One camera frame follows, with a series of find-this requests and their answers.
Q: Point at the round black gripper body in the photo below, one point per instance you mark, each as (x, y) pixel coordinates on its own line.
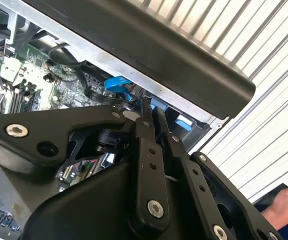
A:
(96, 212)

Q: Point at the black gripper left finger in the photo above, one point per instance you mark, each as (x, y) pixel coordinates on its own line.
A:
(148, 180)

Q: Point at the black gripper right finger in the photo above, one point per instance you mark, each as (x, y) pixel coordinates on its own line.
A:
(198, 190)

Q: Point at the person's bare hand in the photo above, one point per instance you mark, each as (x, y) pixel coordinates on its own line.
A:
(286, 205)

